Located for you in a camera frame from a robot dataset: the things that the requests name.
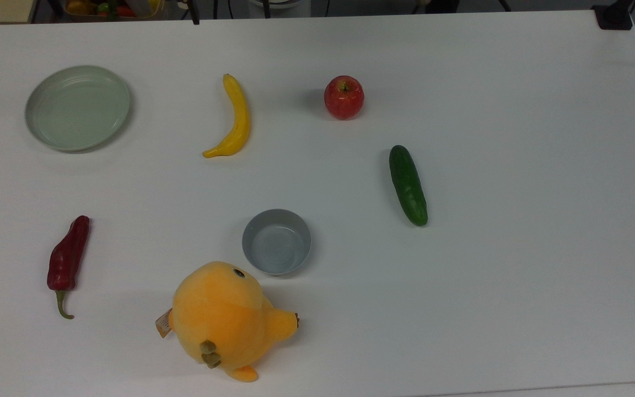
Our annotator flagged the red apple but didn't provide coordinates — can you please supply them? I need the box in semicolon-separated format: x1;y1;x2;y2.
324;76;365;121

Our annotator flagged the small grey bowl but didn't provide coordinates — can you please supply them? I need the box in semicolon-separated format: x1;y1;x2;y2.
241;208;313;276

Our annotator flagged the dark green cucumber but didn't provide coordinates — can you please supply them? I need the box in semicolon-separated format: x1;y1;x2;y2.
389;144;429;227

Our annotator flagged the yellow banana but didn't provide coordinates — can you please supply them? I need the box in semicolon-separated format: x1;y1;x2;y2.
202;73;251;159

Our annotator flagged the orange plush chick toy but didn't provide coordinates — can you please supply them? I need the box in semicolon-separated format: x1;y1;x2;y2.
155;261;300;383

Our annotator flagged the dark red chili pepper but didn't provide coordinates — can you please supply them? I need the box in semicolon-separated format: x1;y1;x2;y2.
47;215;91;320

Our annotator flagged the pale green round plate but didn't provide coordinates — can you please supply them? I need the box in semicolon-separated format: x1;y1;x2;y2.
25;65;132;153

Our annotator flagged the basket of toy fruit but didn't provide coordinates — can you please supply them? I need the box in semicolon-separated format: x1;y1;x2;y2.
63;0;165;21

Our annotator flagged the black clamp block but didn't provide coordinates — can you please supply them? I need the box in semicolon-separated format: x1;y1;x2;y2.
592;0;635;31

